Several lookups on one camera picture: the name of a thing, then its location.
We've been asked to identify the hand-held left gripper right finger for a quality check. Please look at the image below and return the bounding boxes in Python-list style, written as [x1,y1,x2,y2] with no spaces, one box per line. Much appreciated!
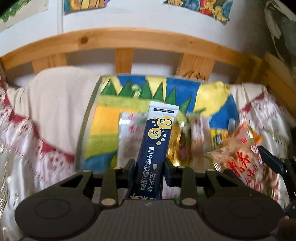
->
[163,158,241,207]

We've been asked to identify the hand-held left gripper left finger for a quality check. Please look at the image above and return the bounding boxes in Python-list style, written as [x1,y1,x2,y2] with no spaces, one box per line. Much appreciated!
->
[59,159,137,207]

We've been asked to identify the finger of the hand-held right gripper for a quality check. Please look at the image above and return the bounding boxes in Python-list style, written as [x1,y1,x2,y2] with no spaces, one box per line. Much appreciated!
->
[257,146,296,177]

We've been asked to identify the dark blue stick sachet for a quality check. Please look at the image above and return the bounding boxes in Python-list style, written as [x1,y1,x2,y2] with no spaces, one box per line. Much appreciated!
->
[126,101,179,201]

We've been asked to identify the orange snack packet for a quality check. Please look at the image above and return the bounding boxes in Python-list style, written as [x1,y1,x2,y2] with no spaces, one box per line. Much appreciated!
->
[207,123,281,202]

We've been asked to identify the white snack packet red print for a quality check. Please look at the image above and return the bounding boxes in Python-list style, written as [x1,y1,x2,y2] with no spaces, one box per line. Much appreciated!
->
[118,112,148,167]

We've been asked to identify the clear bread stick packet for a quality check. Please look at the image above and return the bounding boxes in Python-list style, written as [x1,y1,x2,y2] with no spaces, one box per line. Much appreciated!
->
[190,116,212,172]

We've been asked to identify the dinosaur painted clear tray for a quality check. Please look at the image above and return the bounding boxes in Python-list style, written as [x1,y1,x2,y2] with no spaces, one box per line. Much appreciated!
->
[75,74,241,200]

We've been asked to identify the gold snack packet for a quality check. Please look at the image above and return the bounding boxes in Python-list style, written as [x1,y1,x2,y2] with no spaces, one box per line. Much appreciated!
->
[168,116,192,166]

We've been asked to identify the small yellow snack packet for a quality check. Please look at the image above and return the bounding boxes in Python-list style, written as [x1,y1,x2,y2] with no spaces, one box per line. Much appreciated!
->
[209,128,229,151]

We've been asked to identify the white satin blanket red pattern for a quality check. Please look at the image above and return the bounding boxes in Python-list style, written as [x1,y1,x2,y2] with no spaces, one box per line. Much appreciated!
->
[0,67,296,241]

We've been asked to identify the camouflage cloth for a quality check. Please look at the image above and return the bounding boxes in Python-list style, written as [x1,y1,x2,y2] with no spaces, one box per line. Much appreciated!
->
[264,0,296,67]

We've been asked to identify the wooden bed frame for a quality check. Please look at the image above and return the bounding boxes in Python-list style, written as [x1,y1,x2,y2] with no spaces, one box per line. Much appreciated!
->
[0,28,296,123]

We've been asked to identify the yellow landscape wall poster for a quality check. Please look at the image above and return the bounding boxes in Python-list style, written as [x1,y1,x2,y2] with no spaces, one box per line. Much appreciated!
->
[163,0,229,22]

